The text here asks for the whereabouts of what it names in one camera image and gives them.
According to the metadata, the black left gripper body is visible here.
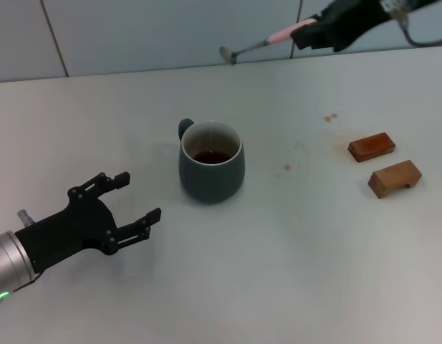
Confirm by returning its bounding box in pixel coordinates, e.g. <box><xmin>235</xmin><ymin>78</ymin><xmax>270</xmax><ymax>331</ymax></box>
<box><xmin>14</xmin><ymin>188</ymin><xmax>118</xmax><ymax>275</ymax></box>

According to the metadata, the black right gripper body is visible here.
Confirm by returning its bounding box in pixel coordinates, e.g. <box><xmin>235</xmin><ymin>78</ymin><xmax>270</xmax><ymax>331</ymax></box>
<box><xmin>320</xmin><ymin>0</ymin><xmax>410</xmax><ymax>54</ymax></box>

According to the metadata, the pink handled metal spoon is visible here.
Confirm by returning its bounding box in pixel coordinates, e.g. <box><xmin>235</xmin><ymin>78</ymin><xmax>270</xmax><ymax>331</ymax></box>
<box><xmin>219</xmin><ymin>18</ymin><xmax>317</xmax><ymax>65</ymax></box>

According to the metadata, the grey ceramic cup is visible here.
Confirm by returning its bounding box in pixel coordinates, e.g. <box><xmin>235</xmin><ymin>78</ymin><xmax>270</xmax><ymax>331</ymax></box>
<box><xmin>177</xmin><ymin>118</ymin><xmax>246</xmax><ymax>205</ymax></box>

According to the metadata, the dark coffee liquid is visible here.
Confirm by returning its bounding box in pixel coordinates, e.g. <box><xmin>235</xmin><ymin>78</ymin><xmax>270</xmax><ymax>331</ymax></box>
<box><xmin>191</xmin><ymin>150</ymin><xmax>231</xmax><ymax>164</ymax></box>

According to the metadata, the dark reddish wooden block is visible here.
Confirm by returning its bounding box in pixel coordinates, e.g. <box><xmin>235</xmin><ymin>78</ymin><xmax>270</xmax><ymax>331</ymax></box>
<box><xmin>347</xmin><ymin>132</ymin><xmax>397</xmax><ymax>163</ymax></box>

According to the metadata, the light brown notched wooden block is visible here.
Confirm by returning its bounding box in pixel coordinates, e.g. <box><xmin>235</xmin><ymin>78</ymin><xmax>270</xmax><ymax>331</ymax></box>
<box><xmin>367</xmin><ymin>159</ymin><xmax>423</xmax><ymax>199</ymax></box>

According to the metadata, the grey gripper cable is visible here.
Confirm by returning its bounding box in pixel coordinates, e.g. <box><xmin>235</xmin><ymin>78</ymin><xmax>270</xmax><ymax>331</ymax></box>
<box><xmin>398</xmin><ymin>12</ymin><xmax>442</xmax><ymax>47</ymax></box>

